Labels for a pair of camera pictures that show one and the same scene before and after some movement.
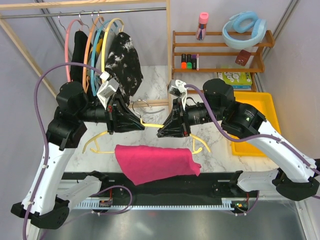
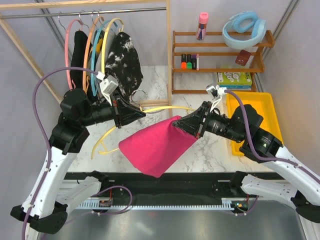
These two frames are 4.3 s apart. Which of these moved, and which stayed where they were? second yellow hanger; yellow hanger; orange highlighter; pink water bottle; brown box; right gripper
Moved: yellow hanger; right gripper
Stayed: orange highlighter; pink water bottle; second yellow hanger; brown box
